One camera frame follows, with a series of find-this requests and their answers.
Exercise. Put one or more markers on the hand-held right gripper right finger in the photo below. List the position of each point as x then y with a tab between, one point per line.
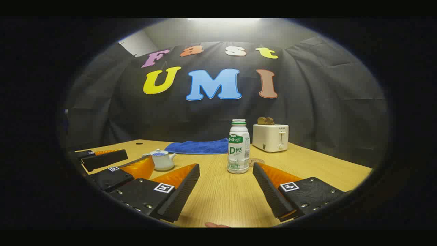
269	194

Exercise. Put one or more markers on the black backdrop cloth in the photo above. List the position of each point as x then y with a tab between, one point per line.
307	102

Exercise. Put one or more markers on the blue towel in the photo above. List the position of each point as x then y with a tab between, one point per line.
201	147

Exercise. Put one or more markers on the brown bread slice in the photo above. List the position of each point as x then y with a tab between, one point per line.
265	121

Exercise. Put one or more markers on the white water bottle green label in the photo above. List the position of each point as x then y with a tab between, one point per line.
238	150

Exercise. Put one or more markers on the round brown coaster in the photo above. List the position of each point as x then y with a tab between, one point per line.
257	161

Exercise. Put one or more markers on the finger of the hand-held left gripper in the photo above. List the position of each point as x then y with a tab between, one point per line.
106	160
109	177

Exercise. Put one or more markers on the ceiling light panel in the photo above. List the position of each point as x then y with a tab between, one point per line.
223	20

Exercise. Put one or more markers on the white blue teacup lid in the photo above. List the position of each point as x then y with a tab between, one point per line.
158	153

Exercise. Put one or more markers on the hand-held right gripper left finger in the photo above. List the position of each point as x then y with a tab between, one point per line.
182	194

